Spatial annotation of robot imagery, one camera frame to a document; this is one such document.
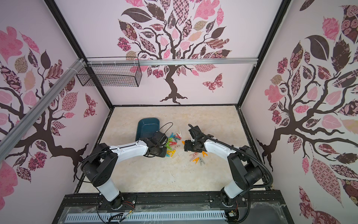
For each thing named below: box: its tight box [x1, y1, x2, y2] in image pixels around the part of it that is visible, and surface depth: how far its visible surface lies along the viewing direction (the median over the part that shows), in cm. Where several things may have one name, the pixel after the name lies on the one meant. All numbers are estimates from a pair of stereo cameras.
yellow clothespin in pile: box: [166, 149, 177, 158], surface depth 94 cm
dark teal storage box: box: [135, 117, 160, 142], surface depth 105 cm
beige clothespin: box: [189, 152, 199, 162], surface depth 92 cm
